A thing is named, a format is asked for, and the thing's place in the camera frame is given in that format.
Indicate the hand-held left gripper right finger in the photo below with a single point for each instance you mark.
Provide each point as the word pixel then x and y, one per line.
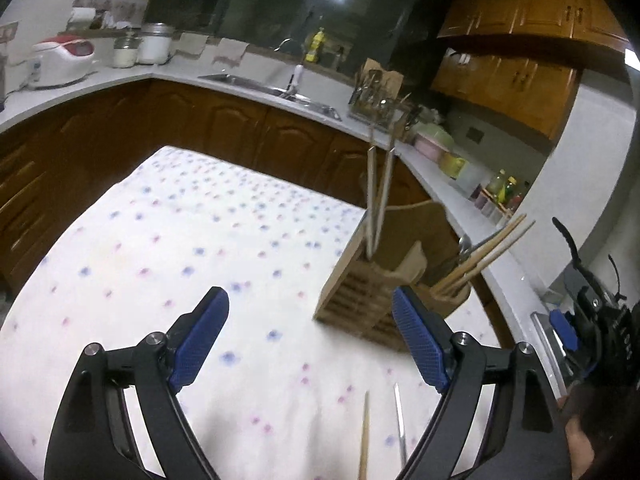
pixel 420 340

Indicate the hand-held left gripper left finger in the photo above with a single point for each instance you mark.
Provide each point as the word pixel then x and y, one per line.
pixel 200 340

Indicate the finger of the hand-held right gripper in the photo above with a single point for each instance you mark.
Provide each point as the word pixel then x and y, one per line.
pixel 564 332

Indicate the wooden utensil holder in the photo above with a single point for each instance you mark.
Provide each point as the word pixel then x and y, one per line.
pixel 360 290

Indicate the dish rack with utensils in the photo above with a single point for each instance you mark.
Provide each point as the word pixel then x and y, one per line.
pixel 377 92

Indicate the person's right hand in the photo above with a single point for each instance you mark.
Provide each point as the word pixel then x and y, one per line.
pixel 580 455

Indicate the floral tablecloth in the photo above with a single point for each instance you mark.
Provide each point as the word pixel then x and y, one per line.
pixel 175 260

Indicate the black wok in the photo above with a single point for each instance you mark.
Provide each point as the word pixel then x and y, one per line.
pixel 570 245

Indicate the metal spoon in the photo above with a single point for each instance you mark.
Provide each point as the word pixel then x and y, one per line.
pixel 464 247

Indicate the carved wooden chopstick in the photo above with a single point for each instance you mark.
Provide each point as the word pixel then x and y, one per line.
pixel 364 435

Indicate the red condiment bottle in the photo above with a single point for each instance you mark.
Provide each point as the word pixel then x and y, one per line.
pixel 521 199

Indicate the spice jar rack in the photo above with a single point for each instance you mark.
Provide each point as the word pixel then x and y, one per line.
pixel 490 207

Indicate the green-capped condiment bottle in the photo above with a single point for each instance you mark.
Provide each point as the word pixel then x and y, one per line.
pixel 510 191

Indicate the clear condiment bottle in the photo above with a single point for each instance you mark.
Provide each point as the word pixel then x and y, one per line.
pixel 496 185

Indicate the white plastic container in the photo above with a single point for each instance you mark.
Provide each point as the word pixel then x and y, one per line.
pixel 472 180

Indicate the pink container with green lid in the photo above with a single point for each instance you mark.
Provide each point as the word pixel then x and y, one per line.
pixel 432 142

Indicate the wooden base cabinets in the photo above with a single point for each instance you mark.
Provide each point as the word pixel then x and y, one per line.
pixel 200 125

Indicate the steel kitchen sink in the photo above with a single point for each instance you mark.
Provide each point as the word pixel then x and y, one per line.
pixel 270 91

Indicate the chrome faucet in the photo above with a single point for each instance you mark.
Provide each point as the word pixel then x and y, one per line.
pixel 296 77

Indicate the range hood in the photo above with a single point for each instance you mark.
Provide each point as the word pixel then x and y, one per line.
pixel 634 57

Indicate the beige dishcloth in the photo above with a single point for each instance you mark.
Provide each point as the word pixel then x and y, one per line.
pixel 191 45
pixel 230 52

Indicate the glass jar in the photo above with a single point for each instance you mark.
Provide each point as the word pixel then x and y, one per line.
pixel 125 52

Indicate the white canister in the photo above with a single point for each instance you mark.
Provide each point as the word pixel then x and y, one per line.
pixel 155 45

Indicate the white and red rice cooker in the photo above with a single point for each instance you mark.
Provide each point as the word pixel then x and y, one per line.
pixel 60 62

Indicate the yellow dish soap bottle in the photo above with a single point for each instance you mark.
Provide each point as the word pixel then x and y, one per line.
pixel 315 46

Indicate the dark window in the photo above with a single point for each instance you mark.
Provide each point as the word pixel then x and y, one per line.
pixel 280 5

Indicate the wall outlet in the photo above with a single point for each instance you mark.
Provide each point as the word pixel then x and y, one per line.
pixel 474 135

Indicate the wooden wall cabinets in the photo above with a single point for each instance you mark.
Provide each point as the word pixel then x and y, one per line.
pixel 525 50

